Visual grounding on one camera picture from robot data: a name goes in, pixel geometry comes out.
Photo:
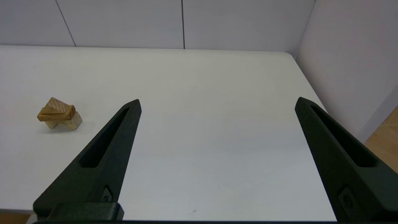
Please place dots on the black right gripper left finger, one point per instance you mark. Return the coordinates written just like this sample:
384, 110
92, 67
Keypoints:
93, 183

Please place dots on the rectangular wooden building block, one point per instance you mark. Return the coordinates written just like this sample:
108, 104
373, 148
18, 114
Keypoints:
56, 115

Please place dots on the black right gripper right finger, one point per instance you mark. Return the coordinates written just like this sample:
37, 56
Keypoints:
360, 186

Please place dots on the arched wooden building block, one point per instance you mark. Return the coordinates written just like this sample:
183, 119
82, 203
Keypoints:
73, 123

